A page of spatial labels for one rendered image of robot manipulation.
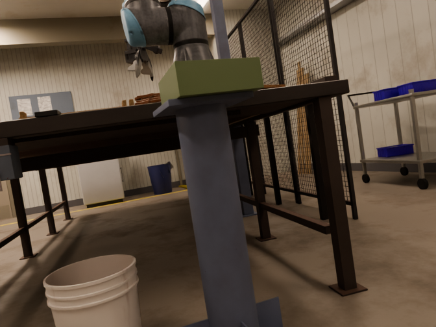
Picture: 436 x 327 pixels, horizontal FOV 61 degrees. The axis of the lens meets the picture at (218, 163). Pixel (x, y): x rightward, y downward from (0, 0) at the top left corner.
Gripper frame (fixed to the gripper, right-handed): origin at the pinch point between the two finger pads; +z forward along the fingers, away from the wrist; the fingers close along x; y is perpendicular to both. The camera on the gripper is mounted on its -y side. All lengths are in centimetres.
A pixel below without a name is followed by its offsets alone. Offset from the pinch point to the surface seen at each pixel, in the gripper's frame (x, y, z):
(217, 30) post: -185, 12, -68
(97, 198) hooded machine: -365, 305, 100
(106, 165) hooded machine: -378, 286, 47
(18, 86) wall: -372, 432, -111
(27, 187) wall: -361, 442, 66
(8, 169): 56, 30, 31
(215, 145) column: 47, -43, 34
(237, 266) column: 46, -44, 73
